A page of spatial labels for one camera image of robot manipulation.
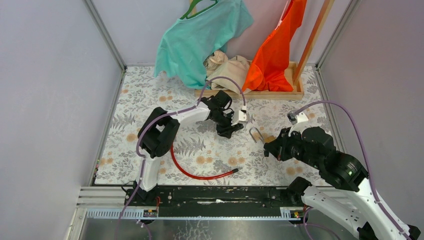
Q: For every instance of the green hanger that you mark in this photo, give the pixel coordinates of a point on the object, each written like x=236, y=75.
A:
x=192, y=9

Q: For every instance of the beige cloth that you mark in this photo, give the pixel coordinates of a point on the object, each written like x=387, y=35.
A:
x=219, y=66

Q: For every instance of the wooden rack pole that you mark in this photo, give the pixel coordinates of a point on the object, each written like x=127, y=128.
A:
x=316, y=30

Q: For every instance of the teal t-shirt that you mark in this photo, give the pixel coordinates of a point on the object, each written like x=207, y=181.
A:
x=185, y=46

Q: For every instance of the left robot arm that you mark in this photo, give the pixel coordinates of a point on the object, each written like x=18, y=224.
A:
x=158, y=133

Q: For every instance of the orange t-shirt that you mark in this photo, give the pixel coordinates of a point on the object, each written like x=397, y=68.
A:
x=267, y=69

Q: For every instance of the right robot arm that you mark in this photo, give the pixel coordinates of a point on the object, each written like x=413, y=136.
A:
x=345, y=173

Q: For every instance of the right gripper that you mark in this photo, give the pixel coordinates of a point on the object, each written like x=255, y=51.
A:
x=277, y=148

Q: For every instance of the wooden rack base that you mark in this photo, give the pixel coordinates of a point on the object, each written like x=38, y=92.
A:
x=295, y=95

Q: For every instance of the red cable lock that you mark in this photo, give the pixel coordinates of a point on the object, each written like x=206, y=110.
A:
x=202, y=162

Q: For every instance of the brass padlock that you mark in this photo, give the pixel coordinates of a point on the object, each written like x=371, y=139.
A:
x=257, y=136

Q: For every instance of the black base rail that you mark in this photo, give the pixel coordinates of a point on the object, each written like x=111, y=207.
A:
x=177, y=201

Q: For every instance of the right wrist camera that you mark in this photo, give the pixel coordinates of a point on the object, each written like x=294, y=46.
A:
x=298, y=121

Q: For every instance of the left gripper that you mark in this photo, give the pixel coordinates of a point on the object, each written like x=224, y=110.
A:
x=226, y=130

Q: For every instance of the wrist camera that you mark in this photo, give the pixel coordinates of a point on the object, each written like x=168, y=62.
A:
x=298, y=121
x=240, y=117

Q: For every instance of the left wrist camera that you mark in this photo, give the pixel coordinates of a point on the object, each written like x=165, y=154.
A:
x=240, y=117

